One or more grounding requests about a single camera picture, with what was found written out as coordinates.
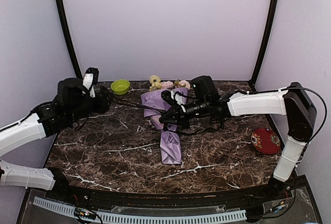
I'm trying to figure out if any right black frame post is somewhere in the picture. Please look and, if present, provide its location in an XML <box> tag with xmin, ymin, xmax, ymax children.
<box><xmin>249</xmin><ymin>0</ymin><xmax>278</xmax><ymax>88</ymax></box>

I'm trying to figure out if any white slotted cable duct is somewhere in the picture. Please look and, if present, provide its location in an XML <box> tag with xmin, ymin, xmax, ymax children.
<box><xmin>33</xmin><ymin>197</ymin><xmax>247</xmax><ymax>223</ymax></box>

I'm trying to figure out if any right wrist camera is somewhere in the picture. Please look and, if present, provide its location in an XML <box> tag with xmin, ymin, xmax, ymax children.
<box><xmin>161</xmin><ymin>90</ymin><xmax>186</xmax><ymax>106</ymax></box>

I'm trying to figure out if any green plastic bowl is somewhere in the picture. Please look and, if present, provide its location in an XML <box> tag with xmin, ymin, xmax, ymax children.
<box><xmin>111</xmin><ymin>79</ymin><xmax>130</xmax><ymax>95</ymax></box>

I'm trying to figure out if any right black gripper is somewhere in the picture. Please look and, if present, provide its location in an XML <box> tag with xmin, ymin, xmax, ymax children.
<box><xmin>159</xmin><ymin>97</ymin><xmax>209</xmax><ymax>129</ymax></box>

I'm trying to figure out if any pale yellow flower stem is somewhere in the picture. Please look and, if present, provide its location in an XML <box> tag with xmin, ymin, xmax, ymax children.
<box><xmin>149</xmin><ymin>75</ymin><xmax>162</xmax><ymax>91</ymax></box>

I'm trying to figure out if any black lanyard strap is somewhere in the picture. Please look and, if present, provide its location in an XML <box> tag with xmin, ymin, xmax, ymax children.
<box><xmin>111</xmin><ymin>98</ymin><xmax>225</xmax><ymax>136</ymax></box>

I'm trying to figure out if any black frame post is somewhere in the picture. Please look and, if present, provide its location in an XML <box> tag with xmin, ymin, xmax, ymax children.
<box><xmin>55</xmin><ymin>0</ymin><xmax>83</xmax><ymax>79</ymax></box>
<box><xmin>249</xmin><ymin>0</ymin><xmax>278</xmax><ymax>88</ymax></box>

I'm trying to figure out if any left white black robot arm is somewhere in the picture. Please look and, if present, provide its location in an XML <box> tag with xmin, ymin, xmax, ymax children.
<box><xmin>1</xmin><ymin>73</ymin><xmax>113</xmax><ymax>201</ymax></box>

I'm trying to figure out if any red floral pouch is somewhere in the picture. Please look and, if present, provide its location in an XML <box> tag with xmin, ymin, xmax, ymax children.
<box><xmin>251</xmin><ymin>128</ymin><xmax>280</xmax><ymax>155</ymax></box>

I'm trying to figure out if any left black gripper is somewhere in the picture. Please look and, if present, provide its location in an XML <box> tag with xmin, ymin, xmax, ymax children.
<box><xmin>68</xmin><ymin>91</ymin><xmax>115</xmax><ymax>124</ymax></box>

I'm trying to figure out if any left black frame post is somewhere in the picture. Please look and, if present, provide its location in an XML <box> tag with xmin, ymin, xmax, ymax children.
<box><xmin>55</xmin><ymin>0</ymin><xmax>83</xmax><ymax>79</ymax></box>

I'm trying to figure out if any pink rose stem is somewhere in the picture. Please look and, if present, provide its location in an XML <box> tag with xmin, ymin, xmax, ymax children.
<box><xmin>160</xmin><ymin>81</ymin><xmax>174</xmax><ymax>89</ymax></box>

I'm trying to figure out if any black front rail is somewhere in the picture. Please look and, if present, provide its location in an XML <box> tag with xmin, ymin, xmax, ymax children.
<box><xmin>28</xmin><ymin>177</ymin><xmax>306</xmax><ymax>209</ymax></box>

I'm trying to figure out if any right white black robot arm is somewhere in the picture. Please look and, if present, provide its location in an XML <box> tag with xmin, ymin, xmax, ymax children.
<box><xmin>159</xmin><ymin>76</ymin><xmax>317</xmax><ymax>200</ymax></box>

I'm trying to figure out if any pink purple wrapping paper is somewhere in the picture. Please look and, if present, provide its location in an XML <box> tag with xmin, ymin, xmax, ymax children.
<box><xmin>141</xmin><ymin>89</ymin><xmax>182</xmax><ymax>165</ymax></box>

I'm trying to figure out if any pink carnation stem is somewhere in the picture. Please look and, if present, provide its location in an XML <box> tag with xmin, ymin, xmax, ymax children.
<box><xmin>174</xmin><ymin>80</ymin><xmax>191</xmax><ymax>89</ymax></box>

